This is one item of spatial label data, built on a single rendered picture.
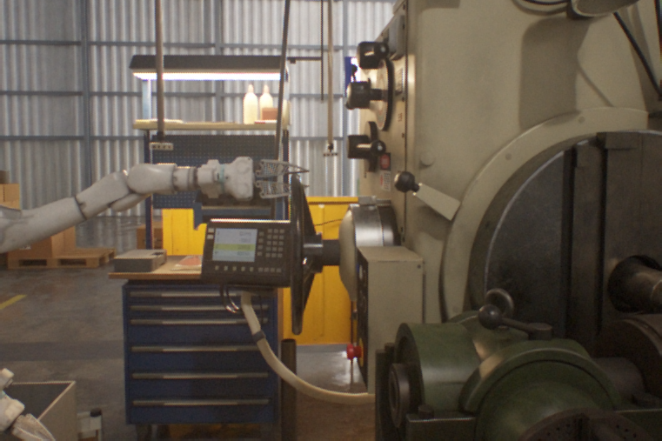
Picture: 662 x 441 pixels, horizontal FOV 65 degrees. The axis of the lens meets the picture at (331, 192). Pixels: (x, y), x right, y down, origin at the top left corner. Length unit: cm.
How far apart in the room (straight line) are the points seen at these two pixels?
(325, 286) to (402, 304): 297
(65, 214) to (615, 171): 111
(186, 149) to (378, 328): 240
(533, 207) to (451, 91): 27
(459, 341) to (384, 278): 27
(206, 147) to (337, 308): 157
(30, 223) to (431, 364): 91
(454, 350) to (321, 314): 329
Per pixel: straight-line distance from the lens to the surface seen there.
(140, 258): 283
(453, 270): 105
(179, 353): 289
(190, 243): 389
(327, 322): 399
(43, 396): 271
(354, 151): 146
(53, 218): 129
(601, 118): 116
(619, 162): 106
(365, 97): 129
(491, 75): 109
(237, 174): 123
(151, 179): 125
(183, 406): 300
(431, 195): 100
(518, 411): 65
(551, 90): 114
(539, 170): 100
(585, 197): 103
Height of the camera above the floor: 152
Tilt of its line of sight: 4 degrees down
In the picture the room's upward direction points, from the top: straight up
